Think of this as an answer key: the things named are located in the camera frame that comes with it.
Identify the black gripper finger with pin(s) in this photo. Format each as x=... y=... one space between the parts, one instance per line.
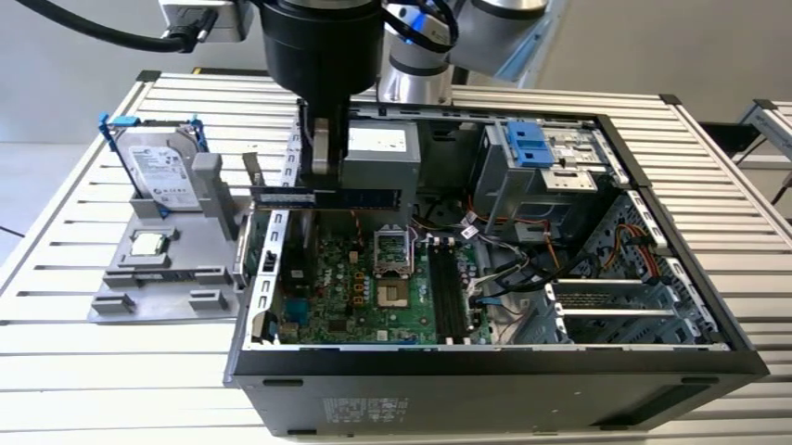
x=339 y=139

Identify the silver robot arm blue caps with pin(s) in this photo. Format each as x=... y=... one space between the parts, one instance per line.
x=409 y=69

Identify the black RAM slot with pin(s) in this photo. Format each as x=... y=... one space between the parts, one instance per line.
x=439 y=287
x=449 y=287

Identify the grey power supply unit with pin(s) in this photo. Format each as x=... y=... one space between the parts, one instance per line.
x=383 y=171

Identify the black case fan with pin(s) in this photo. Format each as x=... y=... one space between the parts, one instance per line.
x=302 y=250

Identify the green graphics card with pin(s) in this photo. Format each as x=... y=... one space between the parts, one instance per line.
x=263 y=241

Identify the hard disk in blue carrier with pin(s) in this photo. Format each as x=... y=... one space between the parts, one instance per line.
x=158 y=169

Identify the blue plastic drive latch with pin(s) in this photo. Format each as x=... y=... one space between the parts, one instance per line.
x=526 y=148

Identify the CPU socket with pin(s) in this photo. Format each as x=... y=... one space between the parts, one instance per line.
x=393 y=294

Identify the grey parts rack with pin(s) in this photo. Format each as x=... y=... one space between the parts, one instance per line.
x=186 y=259

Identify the silver drive cage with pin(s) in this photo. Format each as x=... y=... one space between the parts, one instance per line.
x=562 y=181

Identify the blue board connector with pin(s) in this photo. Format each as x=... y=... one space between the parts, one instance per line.
x=297 y=311

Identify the silver CPU green rim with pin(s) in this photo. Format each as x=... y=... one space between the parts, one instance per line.
x=147 y=244

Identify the green motherboard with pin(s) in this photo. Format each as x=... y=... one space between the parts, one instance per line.
x=395 y=320

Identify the black square board chip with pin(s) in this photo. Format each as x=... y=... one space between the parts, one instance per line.
x=338 y=325

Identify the blue SATA connector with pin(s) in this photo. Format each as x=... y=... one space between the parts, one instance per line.
x=485 y=302

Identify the black PC case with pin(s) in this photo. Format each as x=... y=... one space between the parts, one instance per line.
x=433 y=403

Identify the silver disk bay cage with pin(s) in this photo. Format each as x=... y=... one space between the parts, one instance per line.
x=618 y=315

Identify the metal slat side table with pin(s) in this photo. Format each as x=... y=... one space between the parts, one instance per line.
x=773 y=120

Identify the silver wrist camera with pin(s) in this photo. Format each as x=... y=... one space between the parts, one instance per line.
x=228 y=18

